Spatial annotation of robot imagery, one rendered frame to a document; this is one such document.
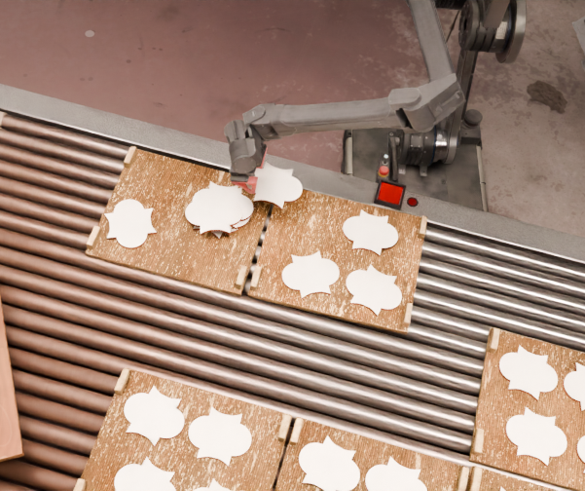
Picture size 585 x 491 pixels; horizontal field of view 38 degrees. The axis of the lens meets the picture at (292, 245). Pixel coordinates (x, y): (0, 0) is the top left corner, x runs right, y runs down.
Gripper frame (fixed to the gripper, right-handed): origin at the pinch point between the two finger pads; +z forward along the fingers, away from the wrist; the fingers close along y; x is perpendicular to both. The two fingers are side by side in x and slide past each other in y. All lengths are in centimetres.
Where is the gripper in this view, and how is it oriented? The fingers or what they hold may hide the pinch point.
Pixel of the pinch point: (255, 179)
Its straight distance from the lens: 217.9
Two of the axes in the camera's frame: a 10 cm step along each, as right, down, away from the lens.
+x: 9.5, 0.8, -2.9
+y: -2.2, 8.3, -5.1
